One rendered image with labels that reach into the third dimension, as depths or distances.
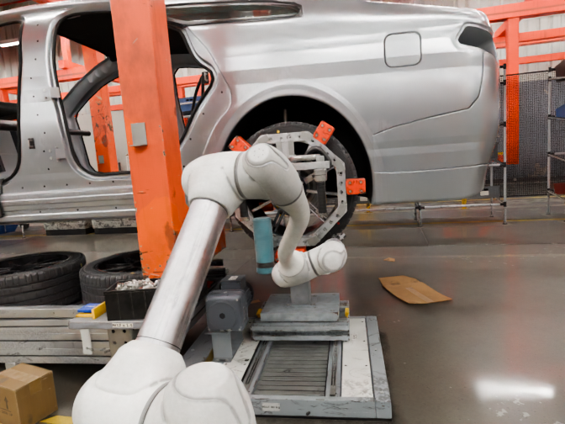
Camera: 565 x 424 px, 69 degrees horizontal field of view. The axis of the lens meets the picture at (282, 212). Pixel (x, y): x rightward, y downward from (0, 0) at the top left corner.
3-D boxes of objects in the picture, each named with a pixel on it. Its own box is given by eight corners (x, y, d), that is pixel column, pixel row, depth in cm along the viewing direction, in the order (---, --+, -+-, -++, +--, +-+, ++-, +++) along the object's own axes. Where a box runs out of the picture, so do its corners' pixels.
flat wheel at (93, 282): (209, 277, 268) (206, 241, 265) (205, 314, 203) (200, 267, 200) (104, 288, 259) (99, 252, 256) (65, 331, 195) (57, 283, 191)
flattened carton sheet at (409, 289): (412, 277, 322) (411, 273, 322) (452, 300, 268) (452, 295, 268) (375, 282, 318) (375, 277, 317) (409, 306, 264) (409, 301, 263)
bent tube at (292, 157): (326, 161, 190) (324, 137, 189) (324, 161, 171) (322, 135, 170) (288, 163, 193) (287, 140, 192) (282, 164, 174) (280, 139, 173)
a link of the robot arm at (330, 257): (340, 234, 158) (308, 246, 161) (339, 241, 143) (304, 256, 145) (351, 259, 159) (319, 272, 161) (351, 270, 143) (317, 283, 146)
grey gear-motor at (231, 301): (264, 327, 228) (259, 266, 223) (245, 366, 187) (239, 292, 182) (233, 327, 231) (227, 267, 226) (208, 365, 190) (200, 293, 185)
